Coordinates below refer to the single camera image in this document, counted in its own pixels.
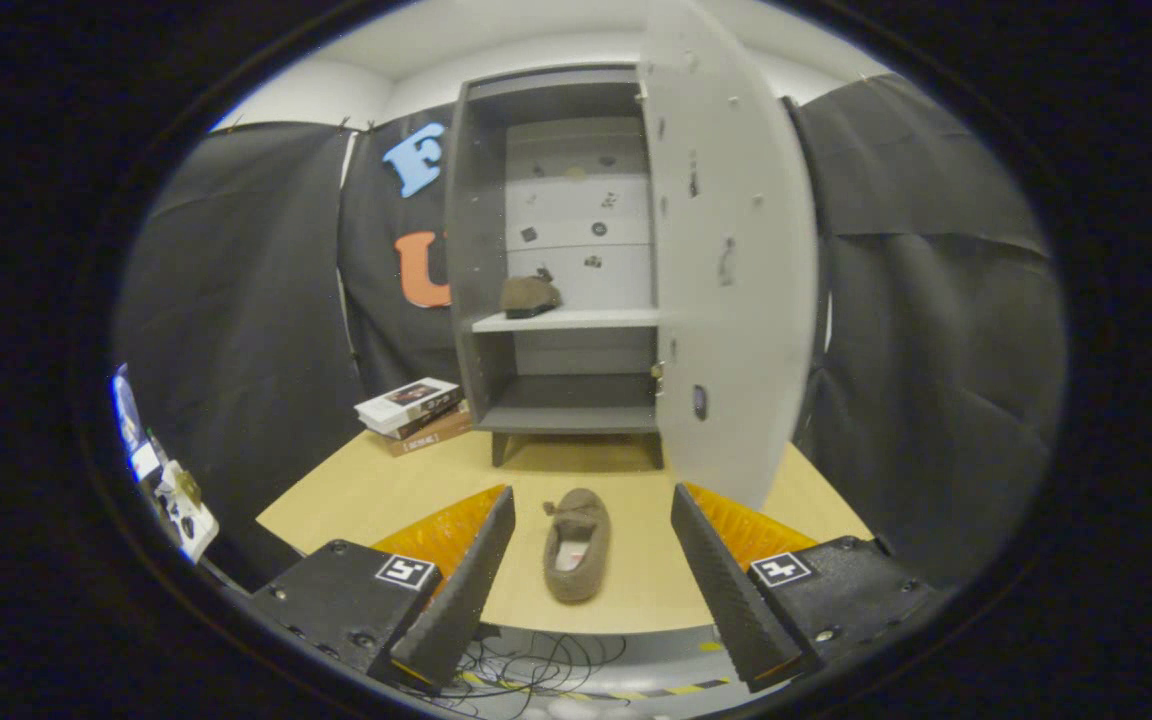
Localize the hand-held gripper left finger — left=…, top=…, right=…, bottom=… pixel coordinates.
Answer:
left=251, top=486, right=517, bottom=693

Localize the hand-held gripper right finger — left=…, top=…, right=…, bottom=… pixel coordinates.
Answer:
left=671, top=482, right=937, bottom=693

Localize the brown fuzzy slipper shoe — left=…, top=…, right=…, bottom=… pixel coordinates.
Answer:
left=499, top=268, right=563, bottom=320
left=542, top=488, right=612, bottom=605

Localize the grey shoe cabinet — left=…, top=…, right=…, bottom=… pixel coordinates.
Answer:
left=444, top=65, right=667, bottom=469

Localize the brown book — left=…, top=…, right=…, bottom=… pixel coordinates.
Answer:
left=383, top=410, right=477, bottom=458

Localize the dark thin book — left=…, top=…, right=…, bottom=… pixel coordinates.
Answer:
left=376, top=400, right=470, bottom=441

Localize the white book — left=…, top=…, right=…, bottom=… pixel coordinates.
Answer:
left=354, top=377, right=463, bottom=436

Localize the white printed board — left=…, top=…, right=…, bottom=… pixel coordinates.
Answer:
left=112, top=363, right=220, bottom=564

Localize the black backdrop cloth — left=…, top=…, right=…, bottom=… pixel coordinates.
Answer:
left=116, top=72, right=1067, bottom=591

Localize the tangle of black cables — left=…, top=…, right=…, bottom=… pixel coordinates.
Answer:
left=436, top=630, right=632, bottom=716

